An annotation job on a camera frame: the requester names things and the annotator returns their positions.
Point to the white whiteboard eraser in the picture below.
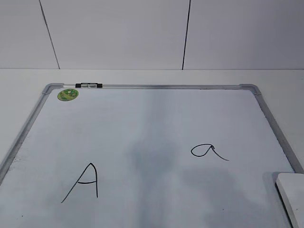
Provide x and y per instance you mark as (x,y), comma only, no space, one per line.
(291,189)

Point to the round green sticker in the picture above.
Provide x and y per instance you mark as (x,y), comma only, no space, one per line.
(67,95)

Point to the white whiteboard with grey frame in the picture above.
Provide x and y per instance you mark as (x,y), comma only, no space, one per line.
(147,156)

